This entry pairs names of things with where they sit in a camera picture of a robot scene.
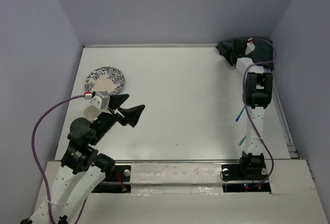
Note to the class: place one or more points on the blue floral ceramic plate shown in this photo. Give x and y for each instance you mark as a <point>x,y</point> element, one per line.
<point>107,79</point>

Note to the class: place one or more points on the iridescent spoon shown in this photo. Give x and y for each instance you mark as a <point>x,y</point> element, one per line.
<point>240,114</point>

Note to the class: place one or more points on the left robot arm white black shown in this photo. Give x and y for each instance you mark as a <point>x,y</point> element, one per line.
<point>82,167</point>

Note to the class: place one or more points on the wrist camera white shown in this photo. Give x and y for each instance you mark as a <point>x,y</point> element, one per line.
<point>250,47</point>
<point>100,100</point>

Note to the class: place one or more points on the dark grey checked cloth placemat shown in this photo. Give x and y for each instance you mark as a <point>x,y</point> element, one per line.
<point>263,52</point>

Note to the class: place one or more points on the pale yellow mug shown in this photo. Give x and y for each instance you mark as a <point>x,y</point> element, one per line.
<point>91,113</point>

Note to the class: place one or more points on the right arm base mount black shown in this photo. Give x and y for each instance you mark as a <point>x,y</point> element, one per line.
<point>234,181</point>

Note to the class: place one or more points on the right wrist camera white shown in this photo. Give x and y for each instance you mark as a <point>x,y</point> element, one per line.
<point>250,47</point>

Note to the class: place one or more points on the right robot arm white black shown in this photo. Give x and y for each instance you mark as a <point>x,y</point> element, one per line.
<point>257,88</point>

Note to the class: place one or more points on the iridescent fork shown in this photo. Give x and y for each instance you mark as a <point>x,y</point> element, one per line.
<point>242,141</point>

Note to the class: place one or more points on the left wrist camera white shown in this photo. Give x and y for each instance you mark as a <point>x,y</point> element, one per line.
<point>100,100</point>

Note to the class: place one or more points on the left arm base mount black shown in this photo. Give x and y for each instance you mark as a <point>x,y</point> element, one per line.
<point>118,182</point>

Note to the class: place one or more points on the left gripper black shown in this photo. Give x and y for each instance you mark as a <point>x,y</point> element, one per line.
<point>132,114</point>

